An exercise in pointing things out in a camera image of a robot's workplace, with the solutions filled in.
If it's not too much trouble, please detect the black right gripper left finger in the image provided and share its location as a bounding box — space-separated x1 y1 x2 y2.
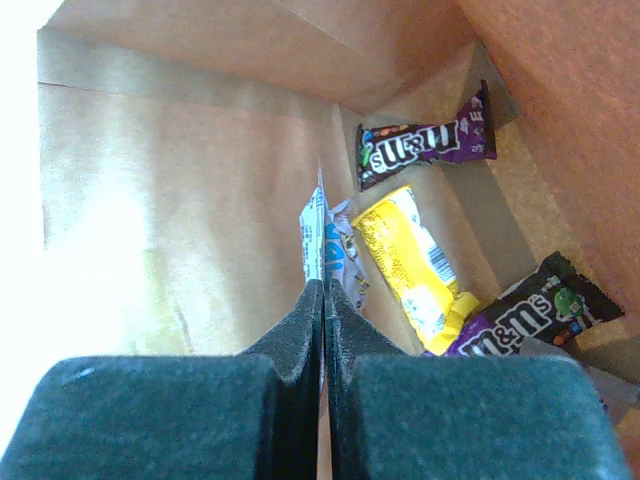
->
1 280 324 479

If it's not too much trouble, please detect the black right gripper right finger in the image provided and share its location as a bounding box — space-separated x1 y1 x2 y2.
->
324 281 632 479

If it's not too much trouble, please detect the white blue snack wrapper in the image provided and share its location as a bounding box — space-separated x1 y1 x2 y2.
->
299 169 370 313

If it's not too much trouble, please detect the red paper bag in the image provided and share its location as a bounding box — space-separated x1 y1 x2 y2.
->
37 0 640 480

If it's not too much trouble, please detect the yellow snack pack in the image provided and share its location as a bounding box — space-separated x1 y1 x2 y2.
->
351 185 479 356

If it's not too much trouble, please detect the brown green candy pack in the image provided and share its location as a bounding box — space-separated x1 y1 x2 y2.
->
443 251 624 356

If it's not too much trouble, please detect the brown purple candy pack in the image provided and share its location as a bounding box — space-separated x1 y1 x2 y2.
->
355 80 497 192

